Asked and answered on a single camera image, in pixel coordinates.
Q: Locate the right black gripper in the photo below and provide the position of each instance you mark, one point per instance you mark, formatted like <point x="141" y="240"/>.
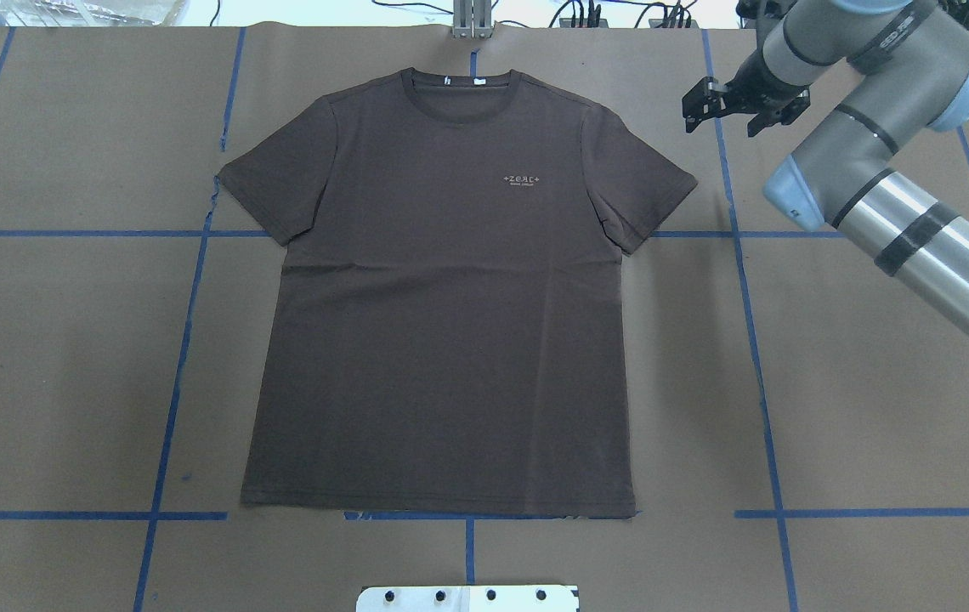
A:
<point x="755" y="83"/>

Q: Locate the dark brown t-shirt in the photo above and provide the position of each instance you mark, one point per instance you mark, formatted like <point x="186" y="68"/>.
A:
<point x="448" y="335"/>

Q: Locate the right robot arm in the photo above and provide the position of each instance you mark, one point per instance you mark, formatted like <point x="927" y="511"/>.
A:
<point x="913" y="59"/>

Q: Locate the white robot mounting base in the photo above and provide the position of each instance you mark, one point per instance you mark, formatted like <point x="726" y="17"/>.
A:
<point x="549" y="597"/>

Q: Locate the aluminium frame post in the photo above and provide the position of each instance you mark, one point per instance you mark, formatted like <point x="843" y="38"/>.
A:
<point x="472" y="19"/>

